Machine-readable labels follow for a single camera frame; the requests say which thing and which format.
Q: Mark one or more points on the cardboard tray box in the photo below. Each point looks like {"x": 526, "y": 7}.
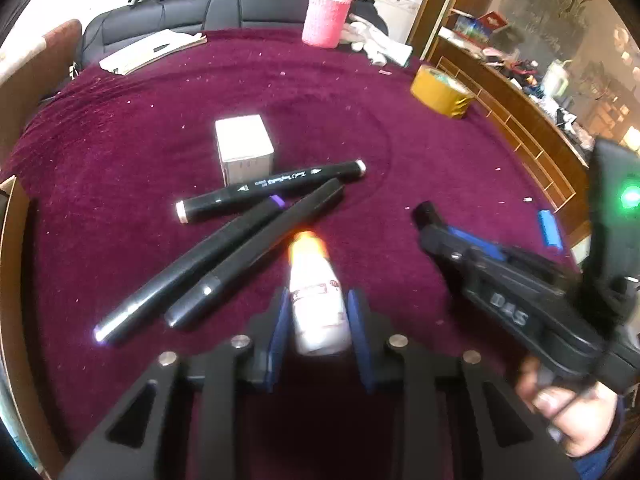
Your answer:
{"x": 21, "y": 410}

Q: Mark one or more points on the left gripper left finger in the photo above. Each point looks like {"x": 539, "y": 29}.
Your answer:
{"x": 250, "y": 359}

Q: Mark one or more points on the blue jacket sleeve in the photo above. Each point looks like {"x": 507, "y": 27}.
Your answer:
{"x": 593, "y": 465}

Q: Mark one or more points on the white small bottle orange cap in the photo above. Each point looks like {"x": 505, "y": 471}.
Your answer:
{"x": 320, "y": 320}

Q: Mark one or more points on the notebook with pen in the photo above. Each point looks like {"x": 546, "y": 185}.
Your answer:
{"x": 149, "y": 50}

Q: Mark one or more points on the person's right hand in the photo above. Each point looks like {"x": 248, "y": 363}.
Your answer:
{"x": 584, "y": 421}

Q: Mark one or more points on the black silver lipstick tube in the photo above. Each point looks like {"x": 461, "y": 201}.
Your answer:
{"x": 208, "y": 289}

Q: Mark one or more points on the small white box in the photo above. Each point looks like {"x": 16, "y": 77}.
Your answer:
{"x": 244, "y": 148}

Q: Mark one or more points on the brown armchair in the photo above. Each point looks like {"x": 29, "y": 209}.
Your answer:
{"x": 29, "y": 73}

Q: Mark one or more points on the white gloves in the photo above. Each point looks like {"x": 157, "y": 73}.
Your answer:
{"x": 362, "y": 36}

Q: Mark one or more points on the black marker purple cap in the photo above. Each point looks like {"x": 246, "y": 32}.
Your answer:
{"x": 194, "y": 262}

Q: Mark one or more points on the wooden cabinet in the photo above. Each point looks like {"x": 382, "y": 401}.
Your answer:
{"x": 553, "y": 76}

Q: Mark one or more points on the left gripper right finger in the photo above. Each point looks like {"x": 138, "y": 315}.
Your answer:
{"x": 386, "y": 357}

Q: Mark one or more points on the purple velvet tablecloth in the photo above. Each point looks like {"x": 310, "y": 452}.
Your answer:
{"x": 103, "y": 166}

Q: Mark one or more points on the yellow tape roll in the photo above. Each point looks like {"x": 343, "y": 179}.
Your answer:
{"x": 441, "y": 92}

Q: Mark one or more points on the pink knitted bottle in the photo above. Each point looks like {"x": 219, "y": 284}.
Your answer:
{"x": 324, "y": 22}

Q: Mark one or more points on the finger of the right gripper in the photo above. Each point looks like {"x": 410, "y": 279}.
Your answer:
{"x": 550, "y": 230}
{"x": 441, "y": 241}

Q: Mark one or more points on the black marker white cap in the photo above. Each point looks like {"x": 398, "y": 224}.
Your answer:
{"x": 234, "y": 196}

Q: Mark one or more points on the black leather sofa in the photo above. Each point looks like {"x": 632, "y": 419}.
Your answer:
{"x": 118, "y": 28}

